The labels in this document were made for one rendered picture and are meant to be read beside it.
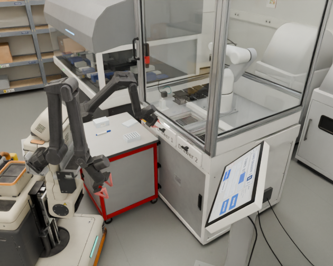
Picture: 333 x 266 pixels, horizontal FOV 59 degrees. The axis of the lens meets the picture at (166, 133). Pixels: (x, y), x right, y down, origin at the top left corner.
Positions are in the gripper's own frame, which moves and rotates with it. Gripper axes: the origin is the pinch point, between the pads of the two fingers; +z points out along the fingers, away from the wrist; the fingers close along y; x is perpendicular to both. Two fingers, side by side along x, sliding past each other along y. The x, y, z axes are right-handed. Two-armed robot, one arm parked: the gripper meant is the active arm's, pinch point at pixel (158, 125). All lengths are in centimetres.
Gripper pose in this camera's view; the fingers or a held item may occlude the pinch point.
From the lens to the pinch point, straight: 224.4
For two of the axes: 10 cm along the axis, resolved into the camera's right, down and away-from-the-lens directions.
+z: 6.1, 4.2, 6.7
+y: 6.0, -8.0, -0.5
